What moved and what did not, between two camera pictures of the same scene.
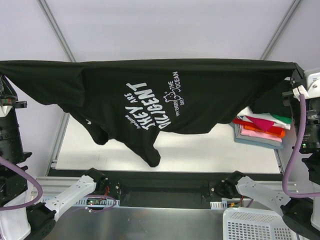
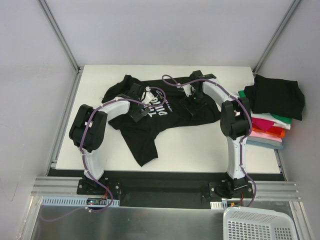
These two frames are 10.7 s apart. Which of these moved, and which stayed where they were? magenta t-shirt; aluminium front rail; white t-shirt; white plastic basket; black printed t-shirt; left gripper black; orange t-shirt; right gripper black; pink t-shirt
Moved: right gripper black; black printed t-shirt; left gripper black
Stayed: white plastic basket; pink t-shirt; white t-shirt; aluminium front rail; magenta t-shirt; orange t-shirt
